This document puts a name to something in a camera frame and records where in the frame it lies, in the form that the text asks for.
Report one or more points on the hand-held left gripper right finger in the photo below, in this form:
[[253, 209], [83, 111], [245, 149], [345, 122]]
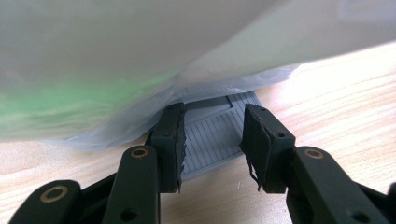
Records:
[[267, 152]]

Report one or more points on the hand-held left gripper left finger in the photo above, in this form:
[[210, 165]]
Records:
[[169, 149]]

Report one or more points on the white plastic bin liner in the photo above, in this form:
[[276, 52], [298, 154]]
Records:
[[124, 46]]

